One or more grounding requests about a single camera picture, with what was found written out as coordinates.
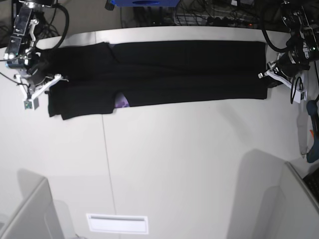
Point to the white right partition panel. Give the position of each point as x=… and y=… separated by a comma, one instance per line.
x=289, y=210

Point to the white partition panel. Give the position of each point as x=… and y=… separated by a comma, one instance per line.
x=289, y=210
x=35, y=217

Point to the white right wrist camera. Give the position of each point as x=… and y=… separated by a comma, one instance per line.
x=31, y=101

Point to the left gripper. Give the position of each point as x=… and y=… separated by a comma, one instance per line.
x=288, y=64

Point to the blue box under table edge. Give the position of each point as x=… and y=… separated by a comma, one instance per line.
x=136, y=3

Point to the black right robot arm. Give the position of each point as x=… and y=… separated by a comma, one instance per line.
x=29, y=26

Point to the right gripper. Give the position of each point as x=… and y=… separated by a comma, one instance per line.
x=33, y=69

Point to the blue handled tool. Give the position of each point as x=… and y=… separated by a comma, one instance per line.
x=312, y=109

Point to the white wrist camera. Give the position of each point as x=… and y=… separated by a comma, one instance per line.
x=297, y=85
x=31, y=101

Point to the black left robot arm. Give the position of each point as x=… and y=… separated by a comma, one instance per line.
x=302, y=48

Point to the black power strip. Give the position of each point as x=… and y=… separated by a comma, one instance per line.
x=231, y=22

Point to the black keyboard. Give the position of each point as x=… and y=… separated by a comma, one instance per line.
x=312, y=182

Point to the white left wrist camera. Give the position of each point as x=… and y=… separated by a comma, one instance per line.
x=297, y=85

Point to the black T-shirt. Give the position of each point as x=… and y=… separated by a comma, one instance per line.
x=153, y=73

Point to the white left partition panel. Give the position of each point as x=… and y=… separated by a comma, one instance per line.
x=35, y=217

